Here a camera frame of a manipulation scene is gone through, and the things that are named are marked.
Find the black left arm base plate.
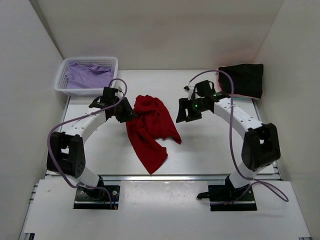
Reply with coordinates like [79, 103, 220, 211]
[73, 185, 121, 210]

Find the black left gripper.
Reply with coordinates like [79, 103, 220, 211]
[113, 96, 138, 123]

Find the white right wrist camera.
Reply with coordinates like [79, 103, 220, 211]
[183, 85, 196, 100]

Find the red t shirt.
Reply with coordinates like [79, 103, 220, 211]
[126, 95, 182, 175]

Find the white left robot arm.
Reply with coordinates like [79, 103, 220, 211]
[46, 87, 137, 199]

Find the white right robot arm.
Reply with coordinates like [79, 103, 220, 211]
[176, 80, 281, 200]

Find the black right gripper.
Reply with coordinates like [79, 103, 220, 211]
[176, 98, 208, 124]

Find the lilac t shirt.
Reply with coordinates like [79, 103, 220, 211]
[65, 61, 114, 89]

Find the white plastic laundry basket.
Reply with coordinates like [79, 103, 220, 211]
[54, 56, 118, 96]

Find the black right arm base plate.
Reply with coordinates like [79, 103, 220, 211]
[196, 184, 258, 212]

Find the aluminium mounting rail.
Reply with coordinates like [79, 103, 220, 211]
[44, 149, 282, 183]

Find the folded teal t shirt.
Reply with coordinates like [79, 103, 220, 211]
[235, 97, 254, 100]

